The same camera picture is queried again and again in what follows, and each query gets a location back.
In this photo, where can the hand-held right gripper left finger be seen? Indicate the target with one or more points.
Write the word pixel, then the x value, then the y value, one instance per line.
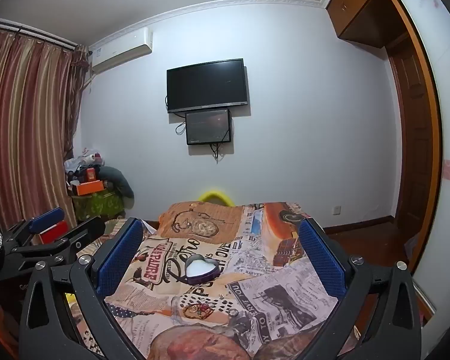
pixel 120 257

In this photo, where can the white wardrobe panel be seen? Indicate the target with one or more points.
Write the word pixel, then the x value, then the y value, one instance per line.
pixel 446 120

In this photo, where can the orange flat box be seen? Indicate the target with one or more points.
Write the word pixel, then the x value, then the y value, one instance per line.
pixel 92 188

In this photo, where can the pile of clutter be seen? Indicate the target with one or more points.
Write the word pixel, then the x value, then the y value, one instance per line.
pixel 82 163

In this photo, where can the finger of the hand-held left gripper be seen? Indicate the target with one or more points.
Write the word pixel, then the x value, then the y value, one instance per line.
pixel 47 219
pixel 80 238

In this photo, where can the dark curtain rail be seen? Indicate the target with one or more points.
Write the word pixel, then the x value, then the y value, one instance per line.
pixel 33 33

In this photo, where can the small black monitor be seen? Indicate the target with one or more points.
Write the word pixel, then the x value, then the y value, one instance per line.
pixel 208 126

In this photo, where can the wooden overhead cabinet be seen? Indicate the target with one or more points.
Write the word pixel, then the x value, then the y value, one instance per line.
pixel 360 3

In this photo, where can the heart-shaped tin box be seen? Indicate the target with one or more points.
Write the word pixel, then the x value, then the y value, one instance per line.
pixel 200 268

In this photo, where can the grey cushion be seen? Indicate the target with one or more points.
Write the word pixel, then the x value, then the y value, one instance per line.
pixel 116 180

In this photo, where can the black wall television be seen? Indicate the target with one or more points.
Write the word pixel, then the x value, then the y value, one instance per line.
pixel 206 84

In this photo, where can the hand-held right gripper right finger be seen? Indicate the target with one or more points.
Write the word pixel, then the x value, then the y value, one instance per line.
pixel 322 258

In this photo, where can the white air conditioner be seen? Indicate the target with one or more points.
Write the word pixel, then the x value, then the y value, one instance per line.
pixel 122 50

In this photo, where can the green patterned box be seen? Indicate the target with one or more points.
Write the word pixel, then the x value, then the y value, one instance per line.
pixel 97 206

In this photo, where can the printed newspaper-pattern blanket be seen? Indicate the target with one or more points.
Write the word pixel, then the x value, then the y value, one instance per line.
pixel 247 240

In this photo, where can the brown wooden door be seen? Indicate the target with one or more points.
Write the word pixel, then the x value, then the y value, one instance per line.
pixel 412 127

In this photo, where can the red box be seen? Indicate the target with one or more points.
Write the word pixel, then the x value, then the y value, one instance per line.
pixel 54 232

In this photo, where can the white wall outlet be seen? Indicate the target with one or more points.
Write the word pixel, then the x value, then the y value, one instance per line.
pixel 336 210

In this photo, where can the yellow curved object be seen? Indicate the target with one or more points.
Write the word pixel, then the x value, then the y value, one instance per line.
pixel 215 195

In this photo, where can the striped curtain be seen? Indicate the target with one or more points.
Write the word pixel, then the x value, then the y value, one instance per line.
pixel 26 127

